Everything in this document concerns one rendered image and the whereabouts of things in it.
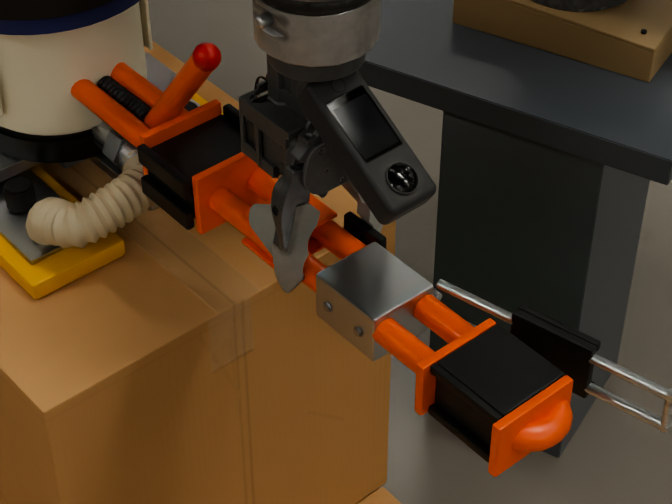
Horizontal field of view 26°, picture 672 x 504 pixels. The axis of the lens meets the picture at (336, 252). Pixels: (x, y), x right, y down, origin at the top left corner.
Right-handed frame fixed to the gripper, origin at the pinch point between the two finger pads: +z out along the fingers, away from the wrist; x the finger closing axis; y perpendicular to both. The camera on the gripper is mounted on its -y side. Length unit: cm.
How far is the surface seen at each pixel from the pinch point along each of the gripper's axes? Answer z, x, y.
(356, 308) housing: -2.0, 3.4, -6.7
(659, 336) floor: 108, -109, 41
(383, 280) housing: -2.2, 0.0, -5.8
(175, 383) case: 18.1, 8.5, 12.4
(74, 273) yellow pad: 11.6, 10.9, 24.1
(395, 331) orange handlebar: -1.6, 2.5, -10.1
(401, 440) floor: 108, -57, 52
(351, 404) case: 35.8, -12.6, 12.8
